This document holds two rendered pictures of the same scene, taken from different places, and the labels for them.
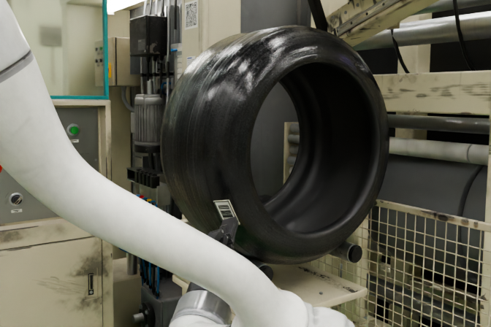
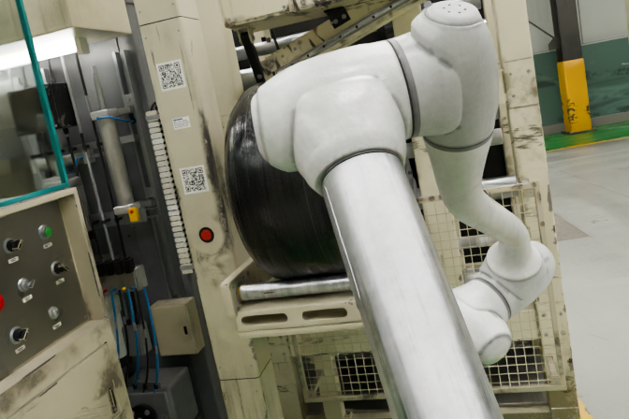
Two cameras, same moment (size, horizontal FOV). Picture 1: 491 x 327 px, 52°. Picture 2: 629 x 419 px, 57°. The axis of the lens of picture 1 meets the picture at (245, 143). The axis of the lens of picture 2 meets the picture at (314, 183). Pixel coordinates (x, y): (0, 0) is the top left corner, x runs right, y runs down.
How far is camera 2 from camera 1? 95 cm
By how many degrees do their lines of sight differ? 40
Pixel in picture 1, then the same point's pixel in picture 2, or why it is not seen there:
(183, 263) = (512, 225)
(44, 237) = (64, 366)
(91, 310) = not seen: outside the picture
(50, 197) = (477, 201)
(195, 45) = (185, 105)
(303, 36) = not seen: hidden behind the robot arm
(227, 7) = (203, 64)
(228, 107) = not seen: hidden behind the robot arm
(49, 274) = (80, 407)
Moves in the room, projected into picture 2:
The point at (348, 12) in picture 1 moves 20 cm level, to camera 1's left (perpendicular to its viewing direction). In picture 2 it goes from (285, 56) to (236, 62)
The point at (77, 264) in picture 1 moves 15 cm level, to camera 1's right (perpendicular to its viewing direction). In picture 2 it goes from (97, 383) to (150, 358)
